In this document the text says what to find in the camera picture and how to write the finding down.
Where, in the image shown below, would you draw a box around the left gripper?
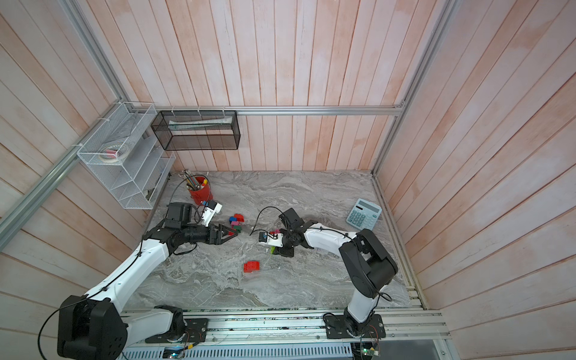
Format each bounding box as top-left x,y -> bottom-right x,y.
181,222 -> 239,245

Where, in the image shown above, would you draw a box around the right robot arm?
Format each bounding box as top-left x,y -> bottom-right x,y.
271,208 -> 398,336

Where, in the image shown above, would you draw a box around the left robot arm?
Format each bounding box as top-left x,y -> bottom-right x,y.
57,200 -> 238,359

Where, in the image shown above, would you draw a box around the red pen cup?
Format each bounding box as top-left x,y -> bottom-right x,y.
188,175 -> 214,206

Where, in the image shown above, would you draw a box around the pens in cup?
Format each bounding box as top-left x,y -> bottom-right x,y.
178,169 -> 209,191

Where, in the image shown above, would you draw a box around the grey calculator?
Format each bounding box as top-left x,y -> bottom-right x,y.
346,199 -> 382,230

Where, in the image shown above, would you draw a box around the black mesh basket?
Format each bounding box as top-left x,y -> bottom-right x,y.
151,109 -> 242,151

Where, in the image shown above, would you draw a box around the tape roll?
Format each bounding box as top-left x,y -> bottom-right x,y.
97,143 -> 130,164

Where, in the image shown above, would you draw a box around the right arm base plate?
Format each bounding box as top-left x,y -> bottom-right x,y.
322,313 -> 386,340

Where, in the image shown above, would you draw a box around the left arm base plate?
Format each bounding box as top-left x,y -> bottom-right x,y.
168,318 -> 209,344

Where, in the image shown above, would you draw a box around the white wire shelf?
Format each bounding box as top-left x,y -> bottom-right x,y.
77,102 -> 176,210

